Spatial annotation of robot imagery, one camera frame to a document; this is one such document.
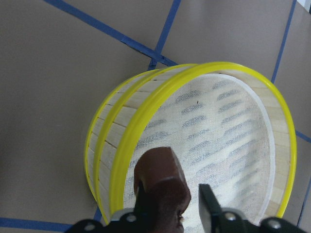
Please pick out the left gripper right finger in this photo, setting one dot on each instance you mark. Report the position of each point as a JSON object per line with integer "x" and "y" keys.
{"x": 216, "y": 219}

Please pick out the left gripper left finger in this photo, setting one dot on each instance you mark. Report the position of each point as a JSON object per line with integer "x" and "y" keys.
{"x": 139, "y": 220}

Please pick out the brown steamed bun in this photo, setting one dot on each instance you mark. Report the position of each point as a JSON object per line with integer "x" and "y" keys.
{"x": 162, "y": 194}

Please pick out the yellow bamboo steamer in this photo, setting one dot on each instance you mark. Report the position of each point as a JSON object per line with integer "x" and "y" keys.
{"x": 110, "y": 137}
{"x": 231, "y": 128}

